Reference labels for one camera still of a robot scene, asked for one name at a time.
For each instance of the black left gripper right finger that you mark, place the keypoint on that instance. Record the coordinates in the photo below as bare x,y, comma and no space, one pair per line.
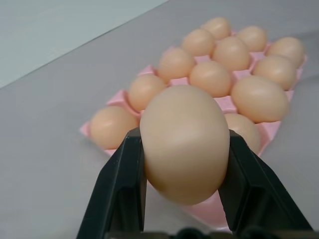
259,189

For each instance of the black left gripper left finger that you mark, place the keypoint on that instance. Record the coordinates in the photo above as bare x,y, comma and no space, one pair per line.
117,189

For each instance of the tan egg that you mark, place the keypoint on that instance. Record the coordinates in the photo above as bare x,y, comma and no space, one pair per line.
231,53
259,99
198,41
184,144
286,49
245,132
145,92
210,78
252,37
112,127
275,72
219,27
175,65

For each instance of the pink egg tray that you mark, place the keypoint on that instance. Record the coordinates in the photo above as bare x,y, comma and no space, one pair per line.
225,103

